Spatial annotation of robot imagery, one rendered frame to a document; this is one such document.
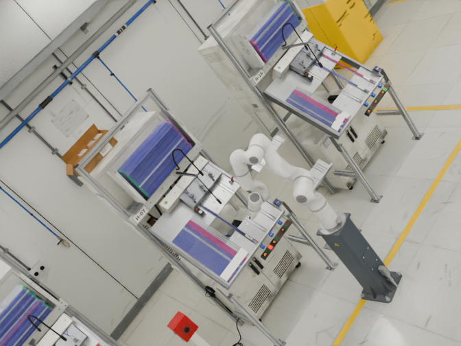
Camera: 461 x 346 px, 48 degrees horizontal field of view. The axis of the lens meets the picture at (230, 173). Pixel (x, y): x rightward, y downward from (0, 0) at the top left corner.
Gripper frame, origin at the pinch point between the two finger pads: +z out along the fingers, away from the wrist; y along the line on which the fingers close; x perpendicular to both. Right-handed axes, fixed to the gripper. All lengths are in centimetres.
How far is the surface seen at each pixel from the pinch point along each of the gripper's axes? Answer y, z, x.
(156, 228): -44, 16, 55
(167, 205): -27, 8, 56
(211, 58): 97, 11, 111
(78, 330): -129, 6, 47
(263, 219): 6.1, 14.5, -4.1
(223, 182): 12.9, 15.8, 36.7
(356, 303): 0, 39, -90
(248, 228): -5.8, 14.6, 0.1
